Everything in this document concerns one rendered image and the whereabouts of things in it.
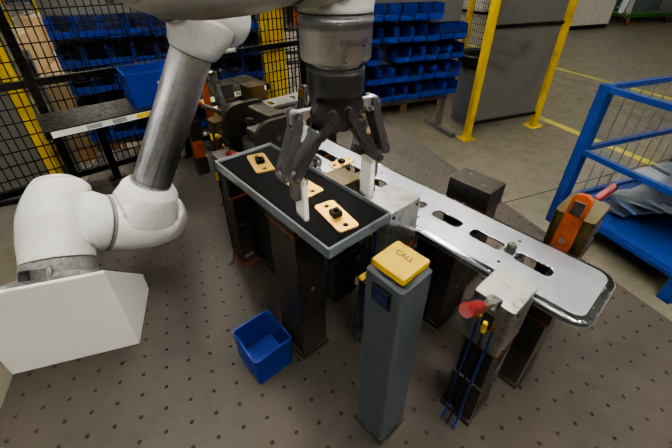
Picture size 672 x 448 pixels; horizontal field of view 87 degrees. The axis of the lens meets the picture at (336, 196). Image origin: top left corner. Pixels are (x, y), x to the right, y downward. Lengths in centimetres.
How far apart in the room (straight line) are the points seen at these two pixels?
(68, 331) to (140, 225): 29
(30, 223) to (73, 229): 8
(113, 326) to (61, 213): 29
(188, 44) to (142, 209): 44
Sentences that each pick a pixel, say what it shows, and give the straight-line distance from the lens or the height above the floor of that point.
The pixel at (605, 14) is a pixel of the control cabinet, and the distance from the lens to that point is 1332.
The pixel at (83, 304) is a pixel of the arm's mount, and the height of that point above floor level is 87.
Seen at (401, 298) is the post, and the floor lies 113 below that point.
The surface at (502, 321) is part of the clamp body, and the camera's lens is 65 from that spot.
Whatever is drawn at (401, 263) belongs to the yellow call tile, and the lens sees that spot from 51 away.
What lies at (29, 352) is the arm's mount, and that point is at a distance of 113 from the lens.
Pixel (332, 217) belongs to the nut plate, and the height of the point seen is 116.
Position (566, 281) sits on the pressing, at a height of 100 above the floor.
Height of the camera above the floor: 151
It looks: 33 degrees down
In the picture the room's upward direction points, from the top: straight up
